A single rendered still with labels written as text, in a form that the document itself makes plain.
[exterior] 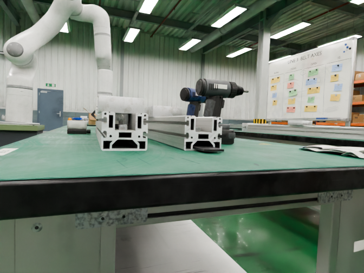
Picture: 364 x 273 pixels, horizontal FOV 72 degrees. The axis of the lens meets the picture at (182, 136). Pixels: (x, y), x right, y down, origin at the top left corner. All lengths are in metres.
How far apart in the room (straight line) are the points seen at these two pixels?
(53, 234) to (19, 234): 0.04
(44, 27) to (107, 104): 1.00
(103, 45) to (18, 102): 0.53
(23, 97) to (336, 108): 3.35
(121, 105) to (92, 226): 0.32
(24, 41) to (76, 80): 11.03
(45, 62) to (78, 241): 12.40
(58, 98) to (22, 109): 10.92
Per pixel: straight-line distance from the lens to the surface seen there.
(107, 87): 1.52
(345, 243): 0.75
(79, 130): 1.21
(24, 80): 1.55
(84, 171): 0.34
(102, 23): 1.60
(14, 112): 1.54
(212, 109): 0.86
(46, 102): 12.48
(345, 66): 3.77
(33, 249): 0.45
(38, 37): 1.57
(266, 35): 9.83
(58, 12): 1.60
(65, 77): 12.58
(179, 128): 0.65
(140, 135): 0.58
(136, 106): 0.65
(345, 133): 2.13
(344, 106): 3.69
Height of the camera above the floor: 0.85
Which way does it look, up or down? 3 degrees down
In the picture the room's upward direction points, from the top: 2 degrees clockwise
